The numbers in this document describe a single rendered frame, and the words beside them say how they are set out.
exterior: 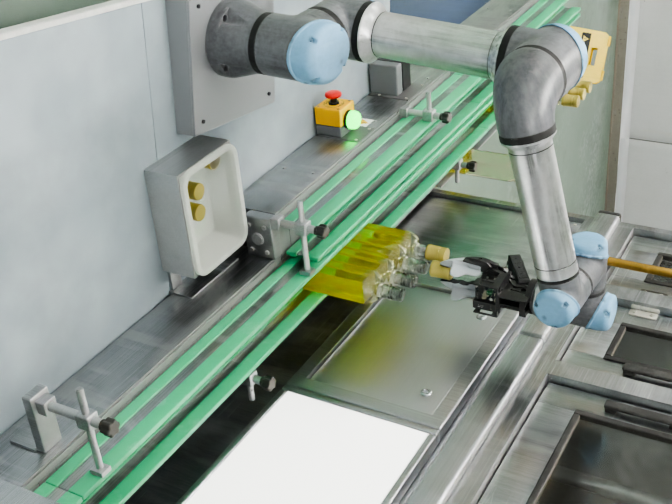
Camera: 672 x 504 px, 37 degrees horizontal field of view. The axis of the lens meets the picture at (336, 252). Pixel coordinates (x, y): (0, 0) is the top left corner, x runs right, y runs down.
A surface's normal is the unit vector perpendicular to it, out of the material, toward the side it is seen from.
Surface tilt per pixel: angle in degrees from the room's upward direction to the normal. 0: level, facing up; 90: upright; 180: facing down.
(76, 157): 0
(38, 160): 0
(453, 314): 90
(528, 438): 90
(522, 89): 79
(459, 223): 90
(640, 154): 90
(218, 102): 3
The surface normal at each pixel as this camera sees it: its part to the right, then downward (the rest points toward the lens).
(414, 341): -0.08, -0.86
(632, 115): -0.49, 0.47
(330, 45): 0.78, 0.30
